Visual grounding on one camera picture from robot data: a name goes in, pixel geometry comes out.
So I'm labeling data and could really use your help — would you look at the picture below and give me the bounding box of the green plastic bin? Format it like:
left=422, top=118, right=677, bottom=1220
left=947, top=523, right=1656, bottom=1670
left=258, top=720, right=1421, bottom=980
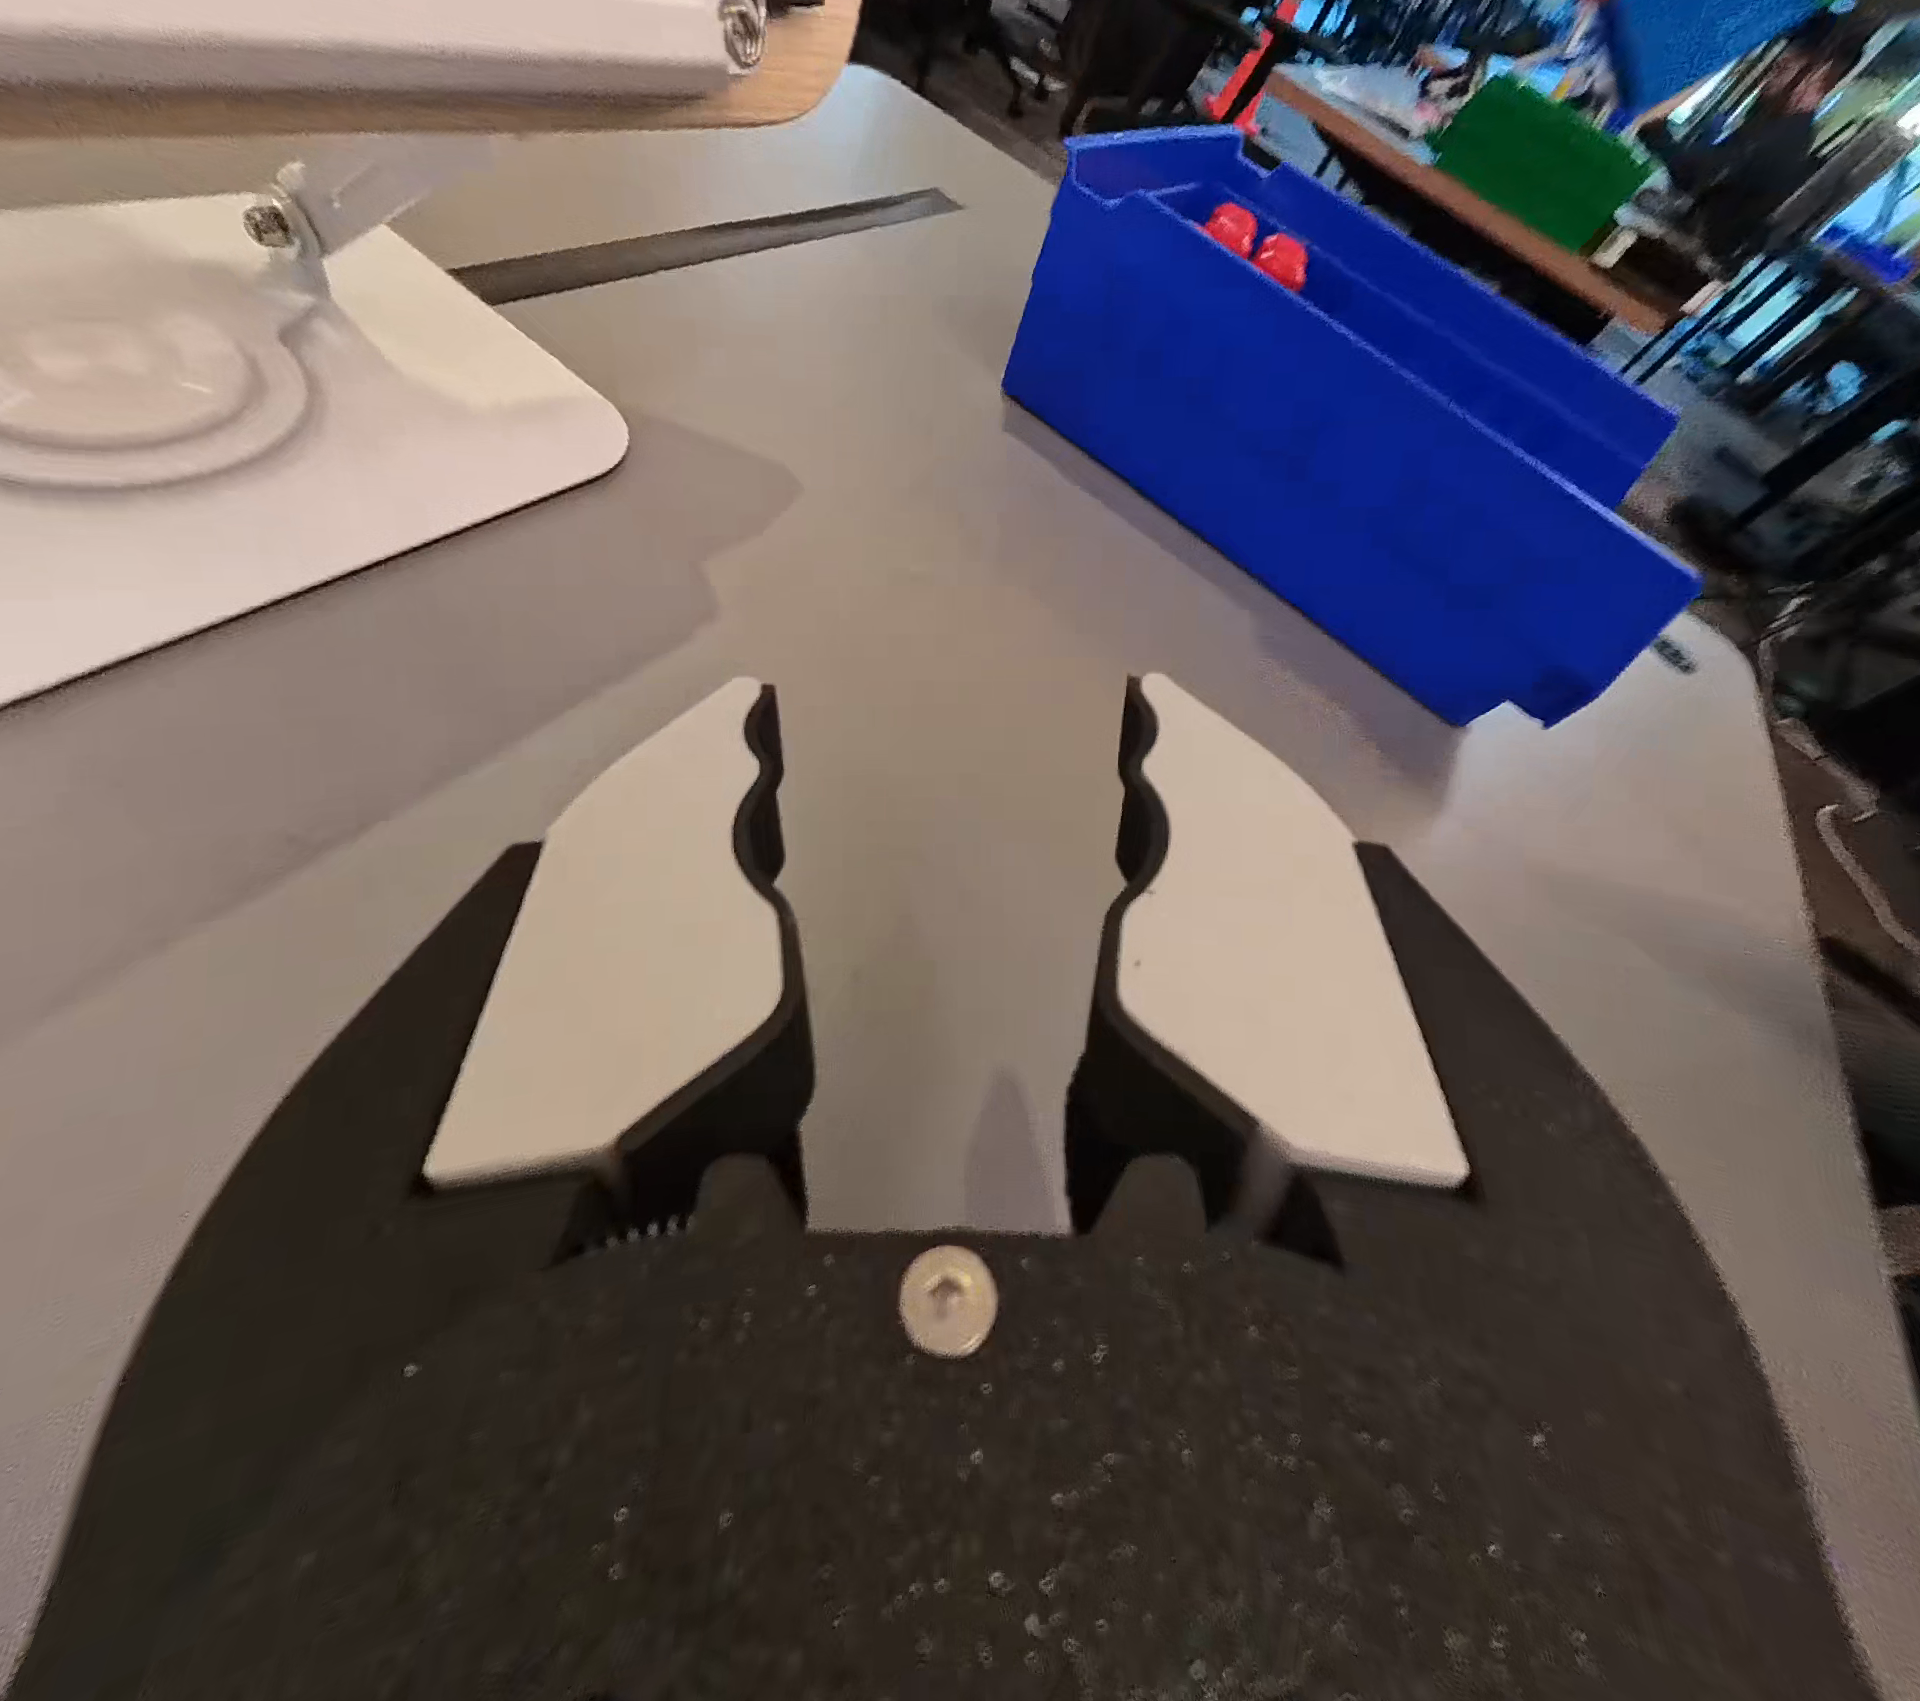
left=1425, top=72, right=1661, bottom=255

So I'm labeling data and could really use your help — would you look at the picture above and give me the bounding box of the grey desk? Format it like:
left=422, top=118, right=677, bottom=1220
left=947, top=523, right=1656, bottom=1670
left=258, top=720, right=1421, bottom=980
left=0, top=63, right=1896, bottom=1701

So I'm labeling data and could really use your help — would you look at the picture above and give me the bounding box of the orange traffic cone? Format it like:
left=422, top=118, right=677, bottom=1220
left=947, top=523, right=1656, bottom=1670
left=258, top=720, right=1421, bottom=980
left=1207, top=0, right=1323, bottom=125

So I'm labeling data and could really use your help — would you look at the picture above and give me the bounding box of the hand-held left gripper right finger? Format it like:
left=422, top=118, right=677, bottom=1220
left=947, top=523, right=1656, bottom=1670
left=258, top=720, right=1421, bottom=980
left=1064, top=673, right=1472, bottom=1192

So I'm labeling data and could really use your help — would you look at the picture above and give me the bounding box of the wooden table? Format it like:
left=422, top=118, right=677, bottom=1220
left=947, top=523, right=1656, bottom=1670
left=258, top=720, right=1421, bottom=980
left=1261, top=59, right=1699, bottom=339

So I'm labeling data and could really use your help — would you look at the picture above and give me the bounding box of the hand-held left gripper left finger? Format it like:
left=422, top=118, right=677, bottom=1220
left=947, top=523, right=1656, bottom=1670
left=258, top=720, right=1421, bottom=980
left=422, top=678, right=820, bottom=1192

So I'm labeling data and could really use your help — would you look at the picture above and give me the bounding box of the blue plastic bin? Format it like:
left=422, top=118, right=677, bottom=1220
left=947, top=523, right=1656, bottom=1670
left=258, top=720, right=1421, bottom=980
left=1003, top=123, right=1705, bottom=730

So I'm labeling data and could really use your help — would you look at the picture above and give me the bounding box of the white tilting stand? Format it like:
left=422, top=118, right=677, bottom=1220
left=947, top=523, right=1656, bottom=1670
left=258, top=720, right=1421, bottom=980
left=0, top=0, right=775, bottom=710

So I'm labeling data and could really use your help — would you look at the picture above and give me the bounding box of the red two-stud block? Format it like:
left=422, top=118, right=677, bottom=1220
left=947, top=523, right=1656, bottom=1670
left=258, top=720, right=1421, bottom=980
left=1200, top=204, right=1315, bottom=293

